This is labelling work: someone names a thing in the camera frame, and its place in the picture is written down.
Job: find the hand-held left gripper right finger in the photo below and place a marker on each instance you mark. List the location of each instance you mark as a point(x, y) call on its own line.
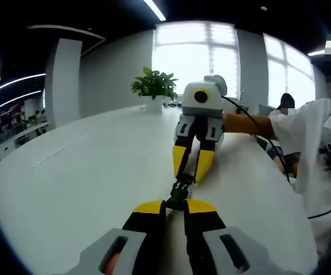
point(211, 246)

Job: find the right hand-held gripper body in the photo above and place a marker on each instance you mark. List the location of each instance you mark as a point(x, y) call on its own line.
point(202, 106)

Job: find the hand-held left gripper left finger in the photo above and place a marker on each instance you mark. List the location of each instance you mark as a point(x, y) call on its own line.
point(130, 246)

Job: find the black plastic buckle part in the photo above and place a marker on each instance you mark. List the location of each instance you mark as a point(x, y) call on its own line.
point(178, 199)
point(183, 181)

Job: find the large bright window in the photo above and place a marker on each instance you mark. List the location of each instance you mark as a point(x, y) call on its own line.
point(196, 60)
point(290, 74)

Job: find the green potted plant white pot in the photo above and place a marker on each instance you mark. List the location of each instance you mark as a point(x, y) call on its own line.
point(153, 86)

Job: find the person in white shirt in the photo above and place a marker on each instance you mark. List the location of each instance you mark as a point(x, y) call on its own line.
point(300, 149)

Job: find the long ceiling light strip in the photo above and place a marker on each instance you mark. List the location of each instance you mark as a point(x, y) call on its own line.
point(155, 10)

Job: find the row of white office desks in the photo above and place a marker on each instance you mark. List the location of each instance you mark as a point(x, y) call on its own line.
point(19, 134)

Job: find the thin ceiling light strip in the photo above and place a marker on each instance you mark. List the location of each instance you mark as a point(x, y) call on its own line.
point(16, 81)
point(10, 103)

